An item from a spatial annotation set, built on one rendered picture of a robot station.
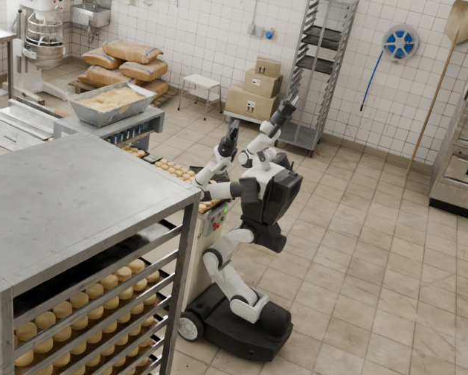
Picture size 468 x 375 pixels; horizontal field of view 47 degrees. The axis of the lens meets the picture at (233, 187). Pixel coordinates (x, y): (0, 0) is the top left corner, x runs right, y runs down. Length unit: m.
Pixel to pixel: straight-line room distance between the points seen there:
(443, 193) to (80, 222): 5.16
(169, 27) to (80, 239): 6.45
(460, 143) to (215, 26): 3.42
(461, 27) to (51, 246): 5.86
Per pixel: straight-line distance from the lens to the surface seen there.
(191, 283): 3.54
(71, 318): 1.39
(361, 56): 6.82
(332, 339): 3.94
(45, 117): 4.28
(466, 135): 5.88
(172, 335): 1.82
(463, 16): 6.64
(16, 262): 1.20
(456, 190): 6.12
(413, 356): 4.11
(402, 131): 6.98
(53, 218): 1.34
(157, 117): 3.79
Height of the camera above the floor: 2.55
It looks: 28 degrees down
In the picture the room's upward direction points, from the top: 11 degrees clockwise
